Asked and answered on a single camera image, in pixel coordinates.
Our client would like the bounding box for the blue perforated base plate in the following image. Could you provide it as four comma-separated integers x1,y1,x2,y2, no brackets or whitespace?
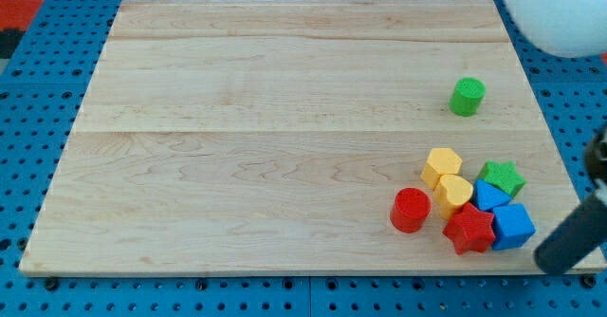
1,0,606,316

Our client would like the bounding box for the yellow heart block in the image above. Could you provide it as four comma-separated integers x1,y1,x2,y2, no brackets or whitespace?
432,175,473,220

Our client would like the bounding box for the red star block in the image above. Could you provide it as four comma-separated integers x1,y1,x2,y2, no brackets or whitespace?
443,202,496,255

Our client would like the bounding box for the red cylinder block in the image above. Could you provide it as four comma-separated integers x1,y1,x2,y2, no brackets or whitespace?
390,187,432,233

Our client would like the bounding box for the green star block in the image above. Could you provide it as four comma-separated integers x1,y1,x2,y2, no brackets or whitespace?
477,160,526,197

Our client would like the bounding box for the wooden board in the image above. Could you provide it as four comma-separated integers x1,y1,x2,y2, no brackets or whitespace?
20,0,579,277

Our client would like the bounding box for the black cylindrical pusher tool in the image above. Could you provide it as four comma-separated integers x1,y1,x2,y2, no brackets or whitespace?
534,180,606,275

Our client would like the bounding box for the yellow hexagon block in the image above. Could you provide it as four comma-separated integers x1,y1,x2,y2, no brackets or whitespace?
420,148,463,190

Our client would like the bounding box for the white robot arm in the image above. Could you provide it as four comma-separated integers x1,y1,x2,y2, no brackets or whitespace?
504,0,606,275

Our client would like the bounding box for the green cylinder block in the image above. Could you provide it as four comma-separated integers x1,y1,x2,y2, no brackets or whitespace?
449,77,487,117

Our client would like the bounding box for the blue triangle block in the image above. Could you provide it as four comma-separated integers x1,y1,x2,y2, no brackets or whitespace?
471,179,511,212

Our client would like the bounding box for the blue cube block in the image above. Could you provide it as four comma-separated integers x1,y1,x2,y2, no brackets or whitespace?
492,203,536,251

